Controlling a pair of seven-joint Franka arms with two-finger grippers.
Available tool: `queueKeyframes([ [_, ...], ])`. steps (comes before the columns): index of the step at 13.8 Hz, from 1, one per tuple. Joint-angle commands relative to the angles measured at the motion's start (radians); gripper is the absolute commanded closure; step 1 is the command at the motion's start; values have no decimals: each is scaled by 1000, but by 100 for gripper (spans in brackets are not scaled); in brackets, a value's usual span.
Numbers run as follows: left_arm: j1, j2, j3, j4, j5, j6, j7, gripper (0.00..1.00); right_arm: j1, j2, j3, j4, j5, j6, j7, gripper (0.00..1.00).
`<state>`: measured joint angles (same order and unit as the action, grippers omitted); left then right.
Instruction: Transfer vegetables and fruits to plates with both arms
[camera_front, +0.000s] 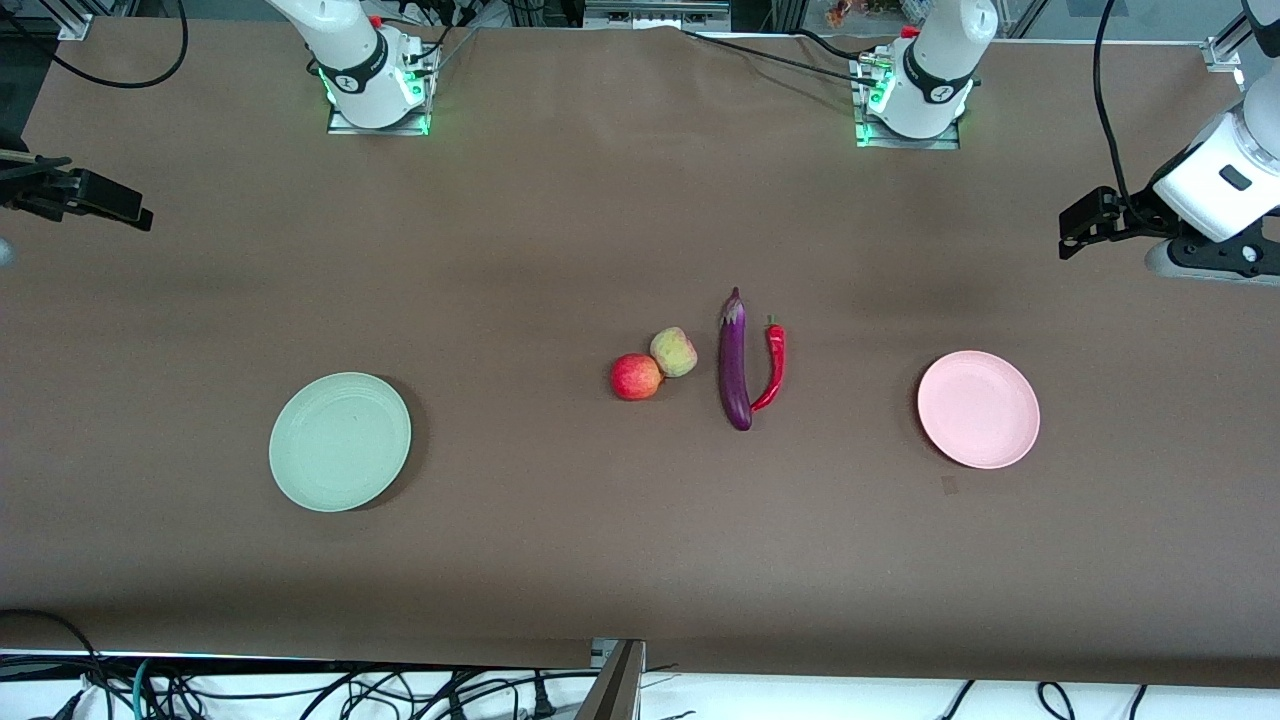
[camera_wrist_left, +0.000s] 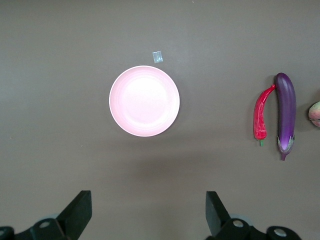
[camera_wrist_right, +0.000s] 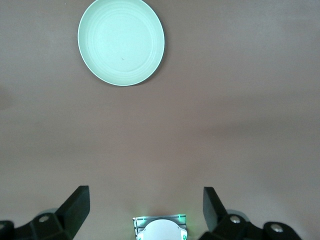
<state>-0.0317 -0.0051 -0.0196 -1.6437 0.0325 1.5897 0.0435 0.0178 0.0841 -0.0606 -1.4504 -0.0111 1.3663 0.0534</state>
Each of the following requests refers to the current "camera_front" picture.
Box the brown table cover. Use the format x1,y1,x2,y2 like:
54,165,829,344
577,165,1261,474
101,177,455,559
0,18,1280,691

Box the red chili pepper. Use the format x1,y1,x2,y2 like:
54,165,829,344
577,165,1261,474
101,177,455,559
750,316,788,413

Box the pink plate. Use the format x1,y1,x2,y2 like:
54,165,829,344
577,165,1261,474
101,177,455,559
917,350,1041,470

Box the purple eggplant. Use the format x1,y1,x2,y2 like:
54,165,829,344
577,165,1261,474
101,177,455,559
718,287,753,432

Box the long black tabletop cable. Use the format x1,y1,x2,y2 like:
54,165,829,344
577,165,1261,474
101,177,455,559
682,28,891,89

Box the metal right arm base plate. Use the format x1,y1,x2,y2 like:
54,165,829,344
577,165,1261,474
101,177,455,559
327,40,433,136

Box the silver box with ports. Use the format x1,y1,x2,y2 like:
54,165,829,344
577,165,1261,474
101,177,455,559
585,0,731,29

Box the black looped floor cable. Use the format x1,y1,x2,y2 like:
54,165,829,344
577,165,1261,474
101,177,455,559
0,608,106,720

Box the short black tabletop cable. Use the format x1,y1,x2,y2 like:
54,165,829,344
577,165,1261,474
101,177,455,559
790,28,873,63

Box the aluminium profile post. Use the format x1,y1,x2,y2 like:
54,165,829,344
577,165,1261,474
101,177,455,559
575,640,647,720

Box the yellow green peach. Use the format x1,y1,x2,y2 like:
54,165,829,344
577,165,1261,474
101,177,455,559
650,327,699,379

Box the red apple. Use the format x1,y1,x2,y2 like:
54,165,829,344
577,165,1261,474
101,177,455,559
610,353,664,402

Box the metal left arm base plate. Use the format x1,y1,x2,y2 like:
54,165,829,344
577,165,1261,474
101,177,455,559
855,50,961,151

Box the pale green plate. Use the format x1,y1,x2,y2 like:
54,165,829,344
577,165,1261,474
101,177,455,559
268,372,413,514

